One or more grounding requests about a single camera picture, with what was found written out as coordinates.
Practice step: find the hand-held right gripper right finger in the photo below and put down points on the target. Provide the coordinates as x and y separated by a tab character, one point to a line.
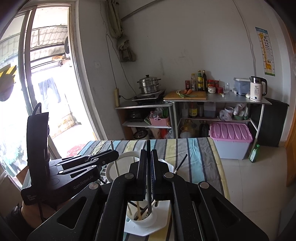
153	178

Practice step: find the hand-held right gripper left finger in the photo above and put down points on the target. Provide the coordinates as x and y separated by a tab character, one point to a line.
141	180

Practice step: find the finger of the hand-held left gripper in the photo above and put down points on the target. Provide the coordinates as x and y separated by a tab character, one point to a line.
108	156
76	168

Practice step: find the white utensil cup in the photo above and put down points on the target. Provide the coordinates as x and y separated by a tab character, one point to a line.
148	221

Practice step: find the person's left forearm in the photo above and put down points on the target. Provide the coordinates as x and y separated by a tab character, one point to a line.
13	220

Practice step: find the person's left hand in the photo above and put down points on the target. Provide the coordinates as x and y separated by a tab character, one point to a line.
32	214

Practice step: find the red doormat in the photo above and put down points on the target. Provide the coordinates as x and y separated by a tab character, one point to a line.
75	150

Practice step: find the white bowl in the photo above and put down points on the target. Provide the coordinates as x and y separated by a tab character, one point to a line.
122	169

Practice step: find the wooden chair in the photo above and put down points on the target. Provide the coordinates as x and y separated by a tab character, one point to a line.
22	172

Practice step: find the steel pot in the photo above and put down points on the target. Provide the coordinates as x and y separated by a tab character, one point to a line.
140	134

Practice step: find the striped tablecloth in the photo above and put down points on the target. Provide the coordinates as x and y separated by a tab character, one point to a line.
198	162

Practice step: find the short metal kitchen table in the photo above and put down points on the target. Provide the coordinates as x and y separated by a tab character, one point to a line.
129	105

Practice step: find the pink plastic basket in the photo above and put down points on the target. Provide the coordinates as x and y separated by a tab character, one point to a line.
159	121

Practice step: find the cooking oil jug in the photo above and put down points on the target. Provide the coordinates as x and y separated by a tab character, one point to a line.
186	132

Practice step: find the white power strip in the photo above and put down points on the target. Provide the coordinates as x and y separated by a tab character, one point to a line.
116	97

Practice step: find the black induction cooker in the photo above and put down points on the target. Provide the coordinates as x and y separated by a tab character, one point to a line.
144	98

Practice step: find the dark plastic bottle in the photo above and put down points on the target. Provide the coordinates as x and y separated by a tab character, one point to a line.
204	129

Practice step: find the soy sauce bottle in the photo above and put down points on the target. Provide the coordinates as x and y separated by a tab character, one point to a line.
193	111

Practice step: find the stainless steamer pot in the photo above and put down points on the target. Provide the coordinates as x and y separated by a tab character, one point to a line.
149	85

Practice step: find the hanging blue clothes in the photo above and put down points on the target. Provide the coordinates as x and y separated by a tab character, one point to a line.
49	89

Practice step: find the grey storage container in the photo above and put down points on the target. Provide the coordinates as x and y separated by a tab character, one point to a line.
210	110

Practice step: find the green onion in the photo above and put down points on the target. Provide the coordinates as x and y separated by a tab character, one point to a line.
180	93

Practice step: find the pink lid storage box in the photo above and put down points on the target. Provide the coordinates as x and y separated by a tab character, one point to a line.
231	134

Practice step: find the wooden cutting board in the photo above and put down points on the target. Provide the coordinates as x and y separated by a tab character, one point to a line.
196	96

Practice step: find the carrot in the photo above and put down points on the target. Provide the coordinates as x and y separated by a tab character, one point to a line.
188	91

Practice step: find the white plastic bag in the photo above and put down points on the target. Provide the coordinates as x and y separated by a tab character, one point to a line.
224	115

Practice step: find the red sauce jar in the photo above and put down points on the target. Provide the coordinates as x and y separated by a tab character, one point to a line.
187	85

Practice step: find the green plastic bottle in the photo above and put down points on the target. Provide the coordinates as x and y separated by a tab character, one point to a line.
254	154

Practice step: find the white ceramic jar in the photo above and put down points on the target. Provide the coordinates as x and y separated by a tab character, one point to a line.
211	90

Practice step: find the green tied curtain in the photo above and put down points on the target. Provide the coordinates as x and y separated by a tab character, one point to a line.
124	51

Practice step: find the green glass bottle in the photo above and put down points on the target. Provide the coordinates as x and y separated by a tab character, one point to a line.
200	82

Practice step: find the green bowl with bags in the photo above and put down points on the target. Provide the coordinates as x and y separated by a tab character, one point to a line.
240	113

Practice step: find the dark glass bottle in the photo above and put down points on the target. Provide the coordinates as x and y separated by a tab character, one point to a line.
204	81

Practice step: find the red lid jar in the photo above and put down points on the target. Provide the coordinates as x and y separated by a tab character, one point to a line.
216	83
210	83

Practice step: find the long metal kitchen table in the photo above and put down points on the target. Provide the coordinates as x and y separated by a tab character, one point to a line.
231	98

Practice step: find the yellow black striped sign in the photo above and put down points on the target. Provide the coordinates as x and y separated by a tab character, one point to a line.
9	74

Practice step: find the glass mug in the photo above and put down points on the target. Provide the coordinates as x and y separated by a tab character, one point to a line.
226	88

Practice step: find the air conditioner outdoor unit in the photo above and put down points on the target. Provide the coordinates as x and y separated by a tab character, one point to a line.
67	46

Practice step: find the grey plastic container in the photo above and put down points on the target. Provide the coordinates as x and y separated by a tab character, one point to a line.
240	87

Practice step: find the black panel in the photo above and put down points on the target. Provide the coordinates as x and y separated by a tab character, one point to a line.
274	122

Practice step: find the white electric kettle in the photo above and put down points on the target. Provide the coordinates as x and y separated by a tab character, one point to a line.
255	91

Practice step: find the wooden door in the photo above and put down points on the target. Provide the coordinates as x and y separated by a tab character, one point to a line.
291	150

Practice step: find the giraffe height chart poster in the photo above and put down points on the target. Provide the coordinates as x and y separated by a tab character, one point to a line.
267	53

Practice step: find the aluminium window frame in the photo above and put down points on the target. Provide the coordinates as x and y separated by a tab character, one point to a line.
25	69

